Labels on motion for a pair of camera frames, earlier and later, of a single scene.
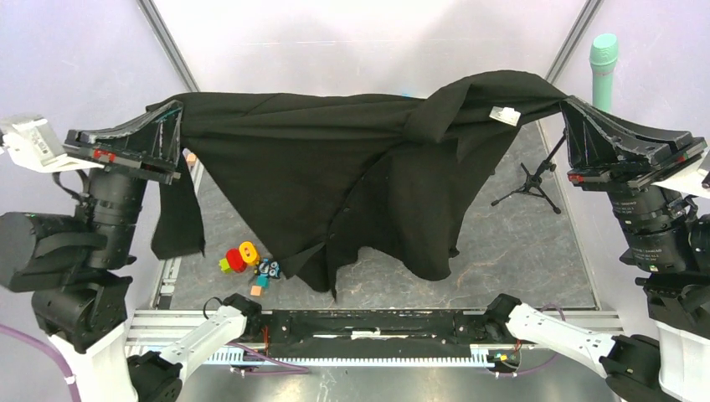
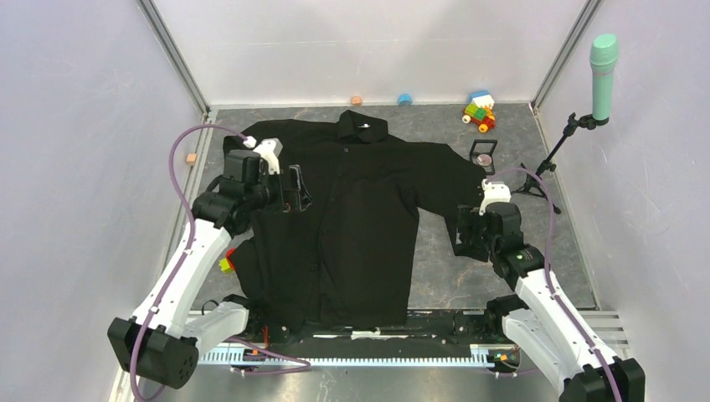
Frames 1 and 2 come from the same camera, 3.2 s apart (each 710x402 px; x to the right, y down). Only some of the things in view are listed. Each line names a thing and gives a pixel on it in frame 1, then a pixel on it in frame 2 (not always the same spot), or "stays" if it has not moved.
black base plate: [373, 332] stays
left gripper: [142, 145] -> [283, 203]
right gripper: [589, 147] -> [468, 215]
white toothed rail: [448, 356] stays
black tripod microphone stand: [532, 182] stays
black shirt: [336, 173] -> [347, 262]
